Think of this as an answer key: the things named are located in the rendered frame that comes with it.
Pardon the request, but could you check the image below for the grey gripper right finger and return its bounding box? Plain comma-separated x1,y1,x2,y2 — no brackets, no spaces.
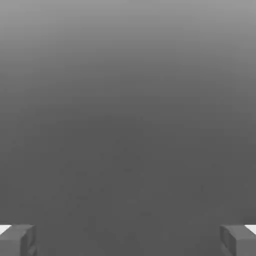
219,224,256,256

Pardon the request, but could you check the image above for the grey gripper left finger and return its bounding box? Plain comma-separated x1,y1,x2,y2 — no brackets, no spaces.
0,224,38,256

